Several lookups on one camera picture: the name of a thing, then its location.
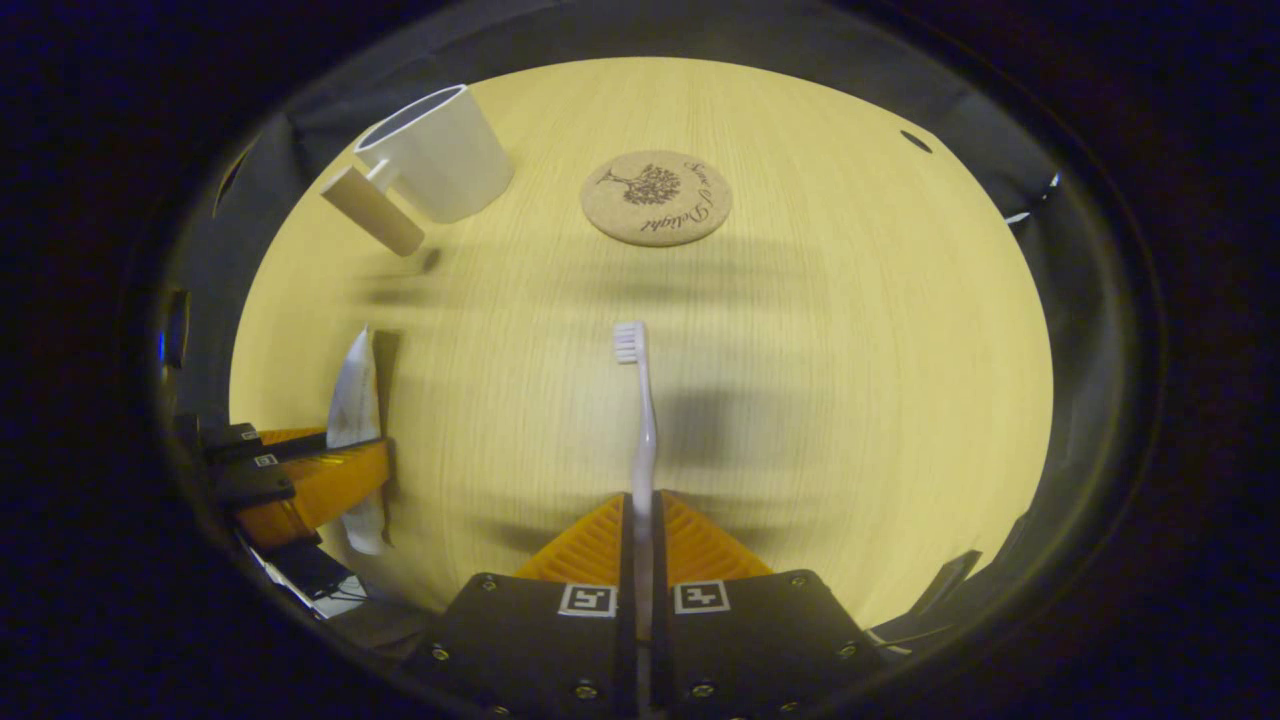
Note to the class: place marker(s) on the white toothpaste tube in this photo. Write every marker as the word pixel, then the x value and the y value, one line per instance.
pixel 352 400

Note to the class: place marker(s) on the round cork coaster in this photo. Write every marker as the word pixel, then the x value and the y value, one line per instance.
pixel 655 198

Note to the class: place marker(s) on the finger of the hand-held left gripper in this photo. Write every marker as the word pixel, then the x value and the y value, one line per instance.
pixel 235 442
pixel 330 485

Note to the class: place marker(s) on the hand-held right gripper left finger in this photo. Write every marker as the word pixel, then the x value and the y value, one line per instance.
pixel 627 560

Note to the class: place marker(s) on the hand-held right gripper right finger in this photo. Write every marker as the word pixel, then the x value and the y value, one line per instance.
pixel 660 560

